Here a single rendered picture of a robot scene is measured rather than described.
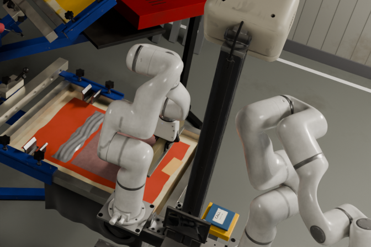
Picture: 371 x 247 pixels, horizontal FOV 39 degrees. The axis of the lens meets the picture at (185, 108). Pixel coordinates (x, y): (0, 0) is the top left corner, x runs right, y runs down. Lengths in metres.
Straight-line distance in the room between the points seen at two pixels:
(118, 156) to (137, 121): 0.13
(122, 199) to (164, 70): 0.46
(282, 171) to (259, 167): 0.07
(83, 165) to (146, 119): 0.72
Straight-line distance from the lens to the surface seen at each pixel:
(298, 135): 1.37
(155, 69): 1.56
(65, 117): 2.44
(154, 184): 2.18
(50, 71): 2.57
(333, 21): 4.98
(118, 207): 1.78
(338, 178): 3.97
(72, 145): 2.30
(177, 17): 3.13
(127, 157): 1.60
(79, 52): 4.58
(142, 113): 1.55
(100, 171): 2.21
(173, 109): 1.88
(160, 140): 2.09
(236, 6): 1.27
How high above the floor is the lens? 2.56
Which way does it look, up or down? 38 degrees down
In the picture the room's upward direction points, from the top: 12 degrees clockwise
